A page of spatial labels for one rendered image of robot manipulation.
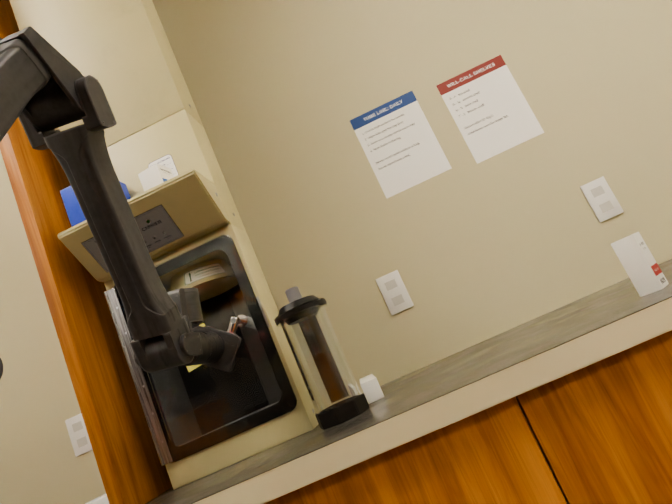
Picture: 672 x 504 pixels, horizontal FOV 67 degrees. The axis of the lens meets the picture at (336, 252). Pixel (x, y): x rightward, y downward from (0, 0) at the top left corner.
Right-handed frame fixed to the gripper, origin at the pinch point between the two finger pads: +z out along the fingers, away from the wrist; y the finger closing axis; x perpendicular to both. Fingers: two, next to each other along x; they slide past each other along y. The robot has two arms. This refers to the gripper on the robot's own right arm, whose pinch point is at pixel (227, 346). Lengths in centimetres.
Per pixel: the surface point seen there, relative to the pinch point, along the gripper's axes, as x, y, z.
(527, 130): -77, -53, 48
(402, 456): 5.7, -37.9, -21.2
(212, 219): -24.6, 11.6, 1.4
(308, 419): 10.0, -18.7, 5.7
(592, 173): -68, -72, 48
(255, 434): 15.9, -8.9, 5.7
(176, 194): -27.1, 17.8, -4.7
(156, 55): -60, 39, 4
